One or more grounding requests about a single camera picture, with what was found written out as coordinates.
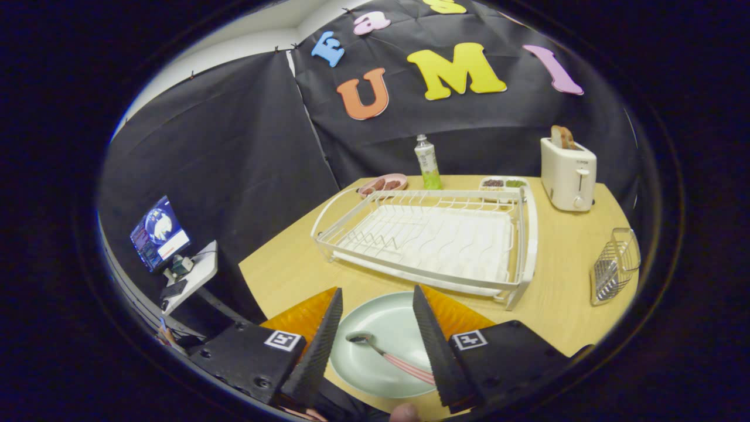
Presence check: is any white divided food tray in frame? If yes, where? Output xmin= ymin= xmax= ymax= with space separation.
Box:
xmin=479 ymin=176 xmax=530 ymax=193

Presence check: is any clear bottle green liquid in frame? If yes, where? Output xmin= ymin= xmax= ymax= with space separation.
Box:
xmin=414 ymin=134 xmax=442 ymax=190

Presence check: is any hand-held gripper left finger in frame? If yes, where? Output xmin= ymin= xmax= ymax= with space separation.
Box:
xmin=187 ymin=287 xmax=344 ymax=408

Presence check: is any white monitor stand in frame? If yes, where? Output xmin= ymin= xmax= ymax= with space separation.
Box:
xmin=161 ymin=240 xmax=219 ymax=316

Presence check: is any white toaster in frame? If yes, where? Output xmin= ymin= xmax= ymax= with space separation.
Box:
xmin=540 ymin=137 xmax=598 ymax=212

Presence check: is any metal wire basket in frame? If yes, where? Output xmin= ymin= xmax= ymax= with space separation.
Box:
xmin=590 ymin=227 xmax=642 ymax=307

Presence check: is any pink handled spoon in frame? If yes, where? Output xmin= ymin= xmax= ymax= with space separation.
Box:
xmin=346 ymin=332 xmax=437 ymax=386

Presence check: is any computer monitor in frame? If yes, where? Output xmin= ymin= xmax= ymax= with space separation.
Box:
xmin=129 ymin=196 xmax=192 ymax=273

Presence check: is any toasted bread slice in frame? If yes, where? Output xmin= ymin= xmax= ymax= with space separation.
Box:
xmin=551 ymin=125 xmax=577 ymax=151

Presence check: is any light green plate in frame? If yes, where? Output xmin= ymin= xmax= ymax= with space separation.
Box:
xmin=329 ymin=291 xmax=446 ymax=399

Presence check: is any pink plate with food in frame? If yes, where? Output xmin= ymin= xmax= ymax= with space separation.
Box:
xmin=357 ymin=173 xmax=408 ymax=199

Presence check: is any white wire dish rack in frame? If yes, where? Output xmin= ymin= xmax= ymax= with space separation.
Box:
xmin=311 ymin=186 xmax=538 ymax=311

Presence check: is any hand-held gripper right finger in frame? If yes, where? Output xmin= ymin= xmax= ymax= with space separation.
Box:
xmin=412 ymin=285 xmax=572 ymax=414

